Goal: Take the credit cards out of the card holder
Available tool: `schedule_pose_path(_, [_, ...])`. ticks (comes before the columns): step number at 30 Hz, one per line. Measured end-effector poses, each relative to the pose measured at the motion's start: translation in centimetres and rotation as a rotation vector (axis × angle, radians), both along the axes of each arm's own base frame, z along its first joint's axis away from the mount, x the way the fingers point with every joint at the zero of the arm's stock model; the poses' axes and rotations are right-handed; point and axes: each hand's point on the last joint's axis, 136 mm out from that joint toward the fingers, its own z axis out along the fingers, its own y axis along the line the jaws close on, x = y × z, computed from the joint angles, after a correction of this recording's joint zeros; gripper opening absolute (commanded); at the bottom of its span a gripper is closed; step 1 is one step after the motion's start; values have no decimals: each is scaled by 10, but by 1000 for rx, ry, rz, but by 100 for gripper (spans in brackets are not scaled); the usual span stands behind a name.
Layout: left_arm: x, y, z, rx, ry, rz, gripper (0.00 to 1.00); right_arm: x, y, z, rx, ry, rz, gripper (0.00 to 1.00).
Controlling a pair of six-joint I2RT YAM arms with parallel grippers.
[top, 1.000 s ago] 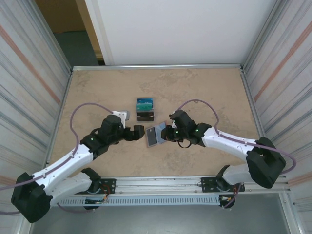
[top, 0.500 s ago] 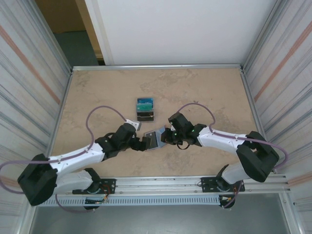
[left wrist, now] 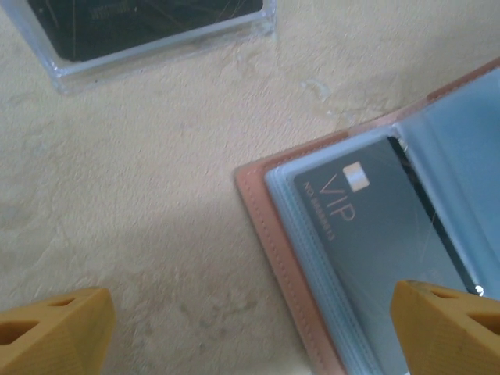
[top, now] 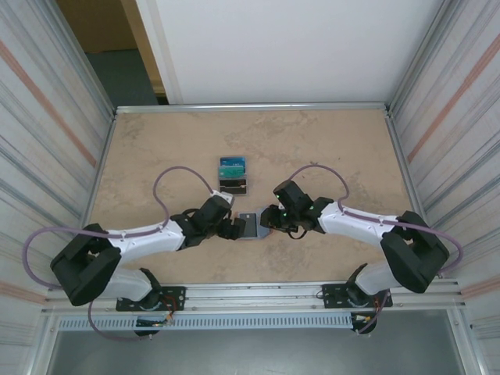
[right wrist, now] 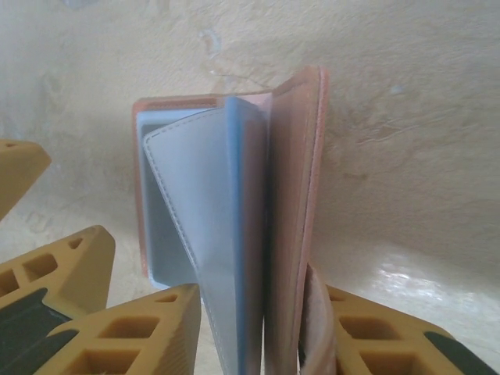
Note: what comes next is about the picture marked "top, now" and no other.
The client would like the dark grey chip credit card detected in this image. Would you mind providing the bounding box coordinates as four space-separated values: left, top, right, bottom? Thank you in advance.
238 212 259 238

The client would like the pink leather card holder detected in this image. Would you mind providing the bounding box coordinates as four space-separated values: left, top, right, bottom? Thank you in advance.
236 210 273 241

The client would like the green credit card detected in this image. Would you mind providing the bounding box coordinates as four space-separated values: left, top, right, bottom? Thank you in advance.
218 165 248 180

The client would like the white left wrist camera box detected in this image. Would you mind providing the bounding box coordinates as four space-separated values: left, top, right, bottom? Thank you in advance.
212 188 236 207

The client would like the aluminium mounting rail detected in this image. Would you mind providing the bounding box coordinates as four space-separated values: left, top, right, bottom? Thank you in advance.
41 279 468 316

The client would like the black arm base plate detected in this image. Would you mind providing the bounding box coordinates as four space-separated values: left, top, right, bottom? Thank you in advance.
116 286 187 313
320 283 392 309

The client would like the grey slotted cable duct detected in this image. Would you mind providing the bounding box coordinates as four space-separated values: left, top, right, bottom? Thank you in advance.
57 314 355 332

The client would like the aluminium frame rail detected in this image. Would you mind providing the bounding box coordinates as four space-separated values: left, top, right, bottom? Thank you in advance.
70 111 118 284
384 109 445 279
115 102 391 116

